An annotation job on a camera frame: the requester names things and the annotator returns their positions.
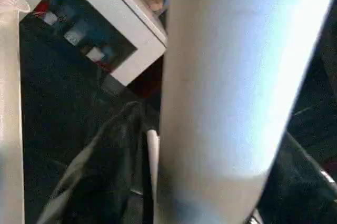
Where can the black plastic mat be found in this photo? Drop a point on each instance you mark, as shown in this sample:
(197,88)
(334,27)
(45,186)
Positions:
(65,103)

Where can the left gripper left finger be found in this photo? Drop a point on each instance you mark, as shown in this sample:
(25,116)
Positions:
(110,182)

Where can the white cabinet with glass doors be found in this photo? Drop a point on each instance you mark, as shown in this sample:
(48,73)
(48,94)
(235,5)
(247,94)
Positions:
(147,40)

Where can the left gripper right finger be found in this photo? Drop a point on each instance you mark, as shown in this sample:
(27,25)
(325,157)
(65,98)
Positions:
(302,195)

